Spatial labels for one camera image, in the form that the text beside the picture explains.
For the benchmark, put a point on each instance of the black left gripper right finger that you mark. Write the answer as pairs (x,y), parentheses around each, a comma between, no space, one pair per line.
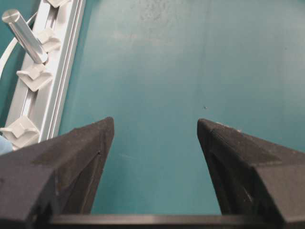
(252,176)

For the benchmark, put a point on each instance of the square aluminium extrusion frame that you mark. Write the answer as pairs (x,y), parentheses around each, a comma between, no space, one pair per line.
(45,106)

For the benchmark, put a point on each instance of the clear cable clip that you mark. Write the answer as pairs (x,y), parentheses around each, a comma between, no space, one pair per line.
(35,77)
(57,3)
(21,133)
(48,39)

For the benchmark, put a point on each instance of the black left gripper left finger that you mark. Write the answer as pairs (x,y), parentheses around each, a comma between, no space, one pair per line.
(57,176)

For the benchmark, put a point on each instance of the left metal peg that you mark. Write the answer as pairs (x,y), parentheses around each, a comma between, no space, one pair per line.
(24,35)

